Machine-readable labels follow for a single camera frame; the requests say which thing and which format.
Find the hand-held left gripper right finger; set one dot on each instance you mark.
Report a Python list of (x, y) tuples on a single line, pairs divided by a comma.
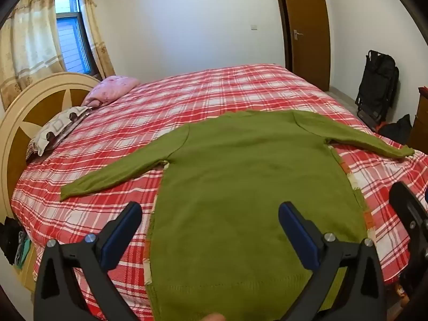
[(294, 227)]

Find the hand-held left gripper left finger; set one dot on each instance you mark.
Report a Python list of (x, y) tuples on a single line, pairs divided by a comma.
[(128, 222)]

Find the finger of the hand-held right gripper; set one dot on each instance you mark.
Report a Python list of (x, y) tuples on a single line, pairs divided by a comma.
[(408, 207)]

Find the green knit sweater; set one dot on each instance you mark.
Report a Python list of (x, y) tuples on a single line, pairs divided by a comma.
[(240, 180)]

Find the pile of dark clothes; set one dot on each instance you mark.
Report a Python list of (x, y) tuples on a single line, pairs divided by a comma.
[(13, 240)]

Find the black bag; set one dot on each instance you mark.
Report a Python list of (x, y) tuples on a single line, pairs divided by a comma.
[(398, 130)]

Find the wooden cabinet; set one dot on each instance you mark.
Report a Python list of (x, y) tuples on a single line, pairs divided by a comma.
[(421, 123)]

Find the patterned cream brown pillow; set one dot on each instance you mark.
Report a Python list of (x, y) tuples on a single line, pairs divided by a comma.
[(57, 128)]

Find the black backpack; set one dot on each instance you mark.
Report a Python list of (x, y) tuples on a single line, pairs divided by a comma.
[(378, 83)]

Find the pink pillow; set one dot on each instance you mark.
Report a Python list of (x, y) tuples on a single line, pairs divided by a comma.
[(112, 87)]

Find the cream wooden headboard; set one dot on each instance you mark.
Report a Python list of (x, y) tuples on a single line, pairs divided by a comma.
[(30, 107)]

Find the red plaid bed blanket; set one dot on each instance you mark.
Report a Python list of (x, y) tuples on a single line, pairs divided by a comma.
[(214, 90)]

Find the narrow beige floral curtain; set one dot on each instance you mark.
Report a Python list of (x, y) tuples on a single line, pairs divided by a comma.
[(98, 33)]

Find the window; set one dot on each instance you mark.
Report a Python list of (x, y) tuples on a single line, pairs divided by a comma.
[(72, 30)]

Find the brown wooden door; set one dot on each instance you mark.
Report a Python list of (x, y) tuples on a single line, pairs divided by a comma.
[(309, 23)]

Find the wide beige floral curtain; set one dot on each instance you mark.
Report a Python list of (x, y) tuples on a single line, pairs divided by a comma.
[(28, 40)]

